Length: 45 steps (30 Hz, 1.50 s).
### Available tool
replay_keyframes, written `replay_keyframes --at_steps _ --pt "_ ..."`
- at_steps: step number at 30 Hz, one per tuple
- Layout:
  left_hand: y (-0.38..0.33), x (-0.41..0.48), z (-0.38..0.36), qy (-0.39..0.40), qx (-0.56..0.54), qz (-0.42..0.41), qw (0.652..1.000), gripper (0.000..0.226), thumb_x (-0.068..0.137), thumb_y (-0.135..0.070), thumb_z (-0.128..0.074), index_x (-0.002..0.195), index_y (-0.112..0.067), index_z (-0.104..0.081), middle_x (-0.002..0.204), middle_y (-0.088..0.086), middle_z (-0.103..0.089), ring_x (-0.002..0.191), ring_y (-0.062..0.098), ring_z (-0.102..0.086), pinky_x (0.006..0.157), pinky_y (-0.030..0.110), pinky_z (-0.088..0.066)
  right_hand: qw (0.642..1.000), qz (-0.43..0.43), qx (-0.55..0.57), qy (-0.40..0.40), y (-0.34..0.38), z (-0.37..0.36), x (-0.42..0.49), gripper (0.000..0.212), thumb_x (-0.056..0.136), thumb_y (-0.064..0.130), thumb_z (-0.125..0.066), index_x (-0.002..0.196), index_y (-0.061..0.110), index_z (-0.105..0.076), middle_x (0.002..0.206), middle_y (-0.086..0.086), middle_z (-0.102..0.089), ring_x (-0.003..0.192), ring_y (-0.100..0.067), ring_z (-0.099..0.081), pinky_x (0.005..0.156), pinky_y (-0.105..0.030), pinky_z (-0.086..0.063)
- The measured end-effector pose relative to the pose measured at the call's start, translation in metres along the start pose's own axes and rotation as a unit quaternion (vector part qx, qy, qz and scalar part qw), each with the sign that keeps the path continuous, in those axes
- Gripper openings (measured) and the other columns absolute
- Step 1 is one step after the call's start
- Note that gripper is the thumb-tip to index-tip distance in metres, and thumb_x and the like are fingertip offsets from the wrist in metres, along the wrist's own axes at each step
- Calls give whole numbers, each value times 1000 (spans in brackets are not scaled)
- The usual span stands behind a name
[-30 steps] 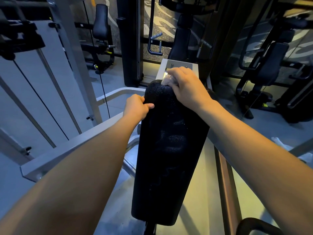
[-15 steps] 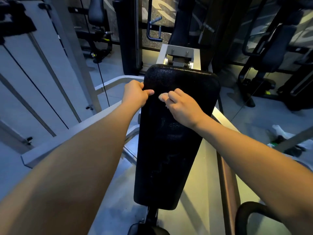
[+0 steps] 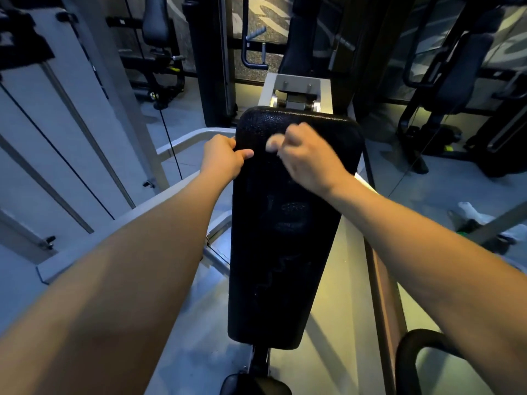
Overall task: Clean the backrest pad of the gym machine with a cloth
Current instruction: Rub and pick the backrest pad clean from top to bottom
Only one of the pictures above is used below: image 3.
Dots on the person's left hand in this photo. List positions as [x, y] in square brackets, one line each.
[220, 160]

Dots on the white cloth bundle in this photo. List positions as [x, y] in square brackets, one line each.
[473, 211]

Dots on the person's left forearm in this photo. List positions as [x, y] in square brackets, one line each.
[115, 292]

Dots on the black padded seat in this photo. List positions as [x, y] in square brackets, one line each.
[255, 386]

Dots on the person's right forearm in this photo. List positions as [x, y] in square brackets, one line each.
[432, 263]

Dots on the person's right hand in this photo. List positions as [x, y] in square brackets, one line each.
[313, 160]

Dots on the black pillar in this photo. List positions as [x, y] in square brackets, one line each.
[210, 57]

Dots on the black padded backrest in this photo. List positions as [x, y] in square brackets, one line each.
[284, 242]

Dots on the grey gym machine frame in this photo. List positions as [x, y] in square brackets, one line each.
[99, 119]

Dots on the black seated gym machine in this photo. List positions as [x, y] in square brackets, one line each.
[155, 20]

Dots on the chrome guide rod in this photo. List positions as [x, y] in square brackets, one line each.
[88, 134]
[46, 184]

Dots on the black weight stack carriage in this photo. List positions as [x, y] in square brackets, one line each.
[24, 49]

